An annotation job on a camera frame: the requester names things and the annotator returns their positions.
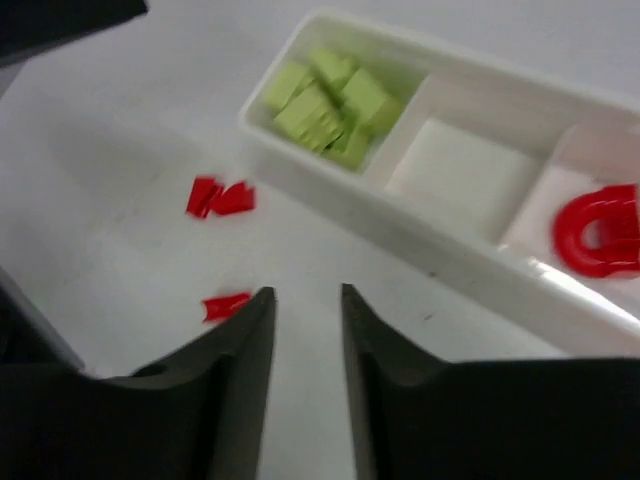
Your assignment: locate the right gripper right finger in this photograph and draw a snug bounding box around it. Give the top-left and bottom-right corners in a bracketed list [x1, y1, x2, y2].
[341, 284, 639, 479]

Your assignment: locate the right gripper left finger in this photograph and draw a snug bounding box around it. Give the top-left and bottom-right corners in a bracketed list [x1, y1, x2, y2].
[1, 287, 276, 479]

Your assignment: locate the small red lego brick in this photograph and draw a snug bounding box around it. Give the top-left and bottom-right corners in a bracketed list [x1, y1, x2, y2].
[201, 292, 252, 323]

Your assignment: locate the red curved lego piece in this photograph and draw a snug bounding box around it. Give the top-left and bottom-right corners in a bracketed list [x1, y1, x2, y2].
[551, 184, 639, 279]

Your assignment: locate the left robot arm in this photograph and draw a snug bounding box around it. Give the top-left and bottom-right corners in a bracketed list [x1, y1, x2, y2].
[1, 0, 148, 67]

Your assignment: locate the red slope lego brick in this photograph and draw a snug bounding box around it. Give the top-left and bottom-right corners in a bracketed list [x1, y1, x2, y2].
[209, 181, 256, 216]

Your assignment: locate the white divided sorting tray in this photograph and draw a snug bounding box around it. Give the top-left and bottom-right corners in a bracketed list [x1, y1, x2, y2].
[239, 10, 639, 357]

